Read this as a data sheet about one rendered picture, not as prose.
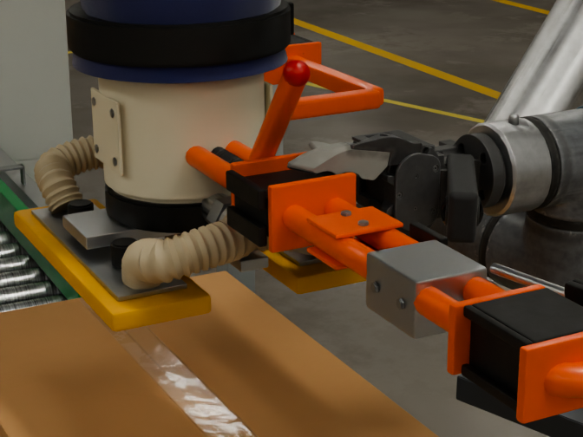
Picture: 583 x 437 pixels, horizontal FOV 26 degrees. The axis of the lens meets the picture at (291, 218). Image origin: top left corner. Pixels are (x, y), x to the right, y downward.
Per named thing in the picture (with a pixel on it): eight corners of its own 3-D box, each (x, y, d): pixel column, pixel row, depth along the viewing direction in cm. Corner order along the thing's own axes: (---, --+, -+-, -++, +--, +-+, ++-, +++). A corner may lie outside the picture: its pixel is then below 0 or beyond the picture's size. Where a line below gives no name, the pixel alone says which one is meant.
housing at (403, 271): (361, 308, 95) (361, 251, 94) (436, 291, 98) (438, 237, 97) (410, 342, 89) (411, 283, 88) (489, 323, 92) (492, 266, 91)
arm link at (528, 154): (548, 222, 119) (555, 122, 116) (506, 230, 117) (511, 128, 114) (492, 195, 126) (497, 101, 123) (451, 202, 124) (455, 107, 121)
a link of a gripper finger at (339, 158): (264, 154, 112) (350, 169, 116) (294, 172, 107) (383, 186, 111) (273, 120, 111) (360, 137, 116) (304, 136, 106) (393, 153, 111)
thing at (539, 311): (445, 372, 84) (448, 302, 82) (535, 349, 87) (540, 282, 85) (522, 425, 77) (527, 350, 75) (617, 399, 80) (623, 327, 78)
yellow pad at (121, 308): (13, 226, 144) (9, 185, 143) (97, 212, 149) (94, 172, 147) (113, 334, 116) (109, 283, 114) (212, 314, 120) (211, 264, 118)
